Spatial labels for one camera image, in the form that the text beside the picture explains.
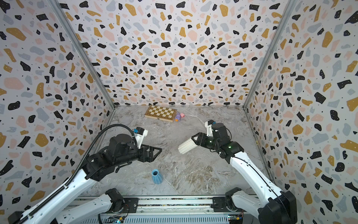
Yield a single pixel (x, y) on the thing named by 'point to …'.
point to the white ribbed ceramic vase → (186, 146)
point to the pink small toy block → (182, 115)
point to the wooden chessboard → (161, 113)
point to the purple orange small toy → (177, 117)
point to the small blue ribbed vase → (157, 177)
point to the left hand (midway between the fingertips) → (157, 148)
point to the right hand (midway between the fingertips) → (194, 139)
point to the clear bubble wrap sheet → (193, 171)
